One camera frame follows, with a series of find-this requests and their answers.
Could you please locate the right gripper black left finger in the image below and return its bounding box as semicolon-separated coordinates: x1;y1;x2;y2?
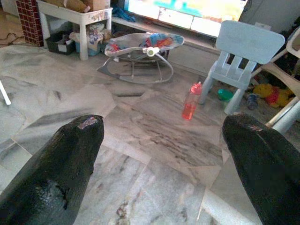
0;114;105;225

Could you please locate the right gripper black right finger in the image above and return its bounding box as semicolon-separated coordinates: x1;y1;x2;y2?
222;112;300;225

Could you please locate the white table with slanted legs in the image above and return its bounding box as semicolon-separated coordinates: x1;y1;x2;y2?
252;25;300;136

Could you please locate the blue plastic cup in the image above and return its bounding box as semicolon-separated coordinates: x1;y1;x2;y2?
247;93;259;111

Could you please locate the yellow red bear plush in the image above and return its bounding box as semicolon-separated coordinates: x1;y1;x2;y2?
253;83;295;108

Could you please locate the green plastic bowl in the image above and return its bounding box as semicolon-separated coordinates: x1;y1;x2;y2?
217;88;234;102

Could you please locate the white slanted pole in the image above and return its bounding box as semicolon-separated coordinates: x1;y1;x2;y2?
0;79;12;105

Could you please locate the red transparent water bottle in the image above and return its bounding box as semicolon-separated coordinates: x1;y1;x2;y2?
181;81;203;120

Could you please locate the blue plastic container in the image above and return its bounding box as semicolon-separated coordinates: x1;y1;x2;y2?
75;41;104;56

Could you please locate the black storage bin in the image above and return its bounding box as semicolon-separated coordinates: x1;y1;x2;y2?
45;31;76;56

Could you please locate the light blue kids chair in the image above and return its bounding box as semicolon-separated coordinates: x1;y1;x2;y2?
198;20;285;115

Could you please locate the patterned white cloth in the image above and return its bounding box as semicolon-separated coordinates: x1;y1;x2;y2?
69;22;106;51

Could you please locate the grey colourful baby rocker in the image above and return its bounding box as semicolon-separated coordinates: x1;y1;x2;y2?
97;32;185;84

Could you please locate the wide red brick pillar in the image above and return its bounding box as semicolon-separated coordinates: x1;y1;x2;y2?
15;0;45;47

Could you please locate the small white table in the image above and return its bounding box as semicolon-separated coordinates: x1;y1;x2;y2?
36;0;113;61

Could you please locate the white television bench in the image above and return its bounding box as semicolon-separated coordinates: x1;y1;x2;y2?
112;16;218;47

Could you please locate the brown paper bag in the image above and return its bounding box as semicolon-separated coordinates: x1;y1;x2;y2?
44;0;91;14

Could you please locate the blue crumpled cloth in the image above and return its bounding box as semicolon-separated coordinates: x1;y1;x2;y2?
112;6;136;23

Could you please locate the brown cardboard box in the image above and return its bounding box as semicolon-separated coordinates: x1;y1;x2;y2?
82;0;111;12

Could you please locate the bright television screen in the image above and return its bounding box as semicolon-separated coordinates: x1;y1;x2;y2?
123;0;249;38

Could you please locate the black floor cable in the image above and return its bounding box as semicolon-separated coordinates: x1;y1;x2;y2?
0;32;25;45

